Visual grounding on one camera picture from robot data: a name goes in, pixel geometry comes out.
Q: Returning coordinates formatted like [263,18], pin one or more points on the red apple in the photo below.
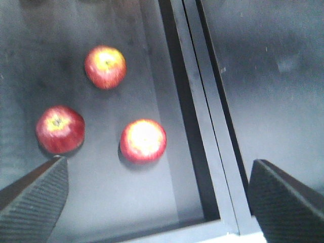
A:
[143,141]
[105,67]
[60,130]

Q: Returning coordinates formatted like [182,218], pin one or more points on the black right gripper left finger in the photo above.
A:
[32,205]

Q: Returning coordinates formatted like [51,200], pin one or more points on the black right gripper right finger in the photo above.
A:
[286,209]

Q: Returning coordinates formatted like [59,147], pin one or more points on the red apple front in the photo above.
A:
[143,141]

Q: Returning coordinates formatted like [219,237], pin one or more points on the black wooden display stand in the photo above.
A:
[229,81]

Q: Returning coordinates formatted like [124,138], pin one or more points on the red apple back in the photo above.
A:
[105,67]

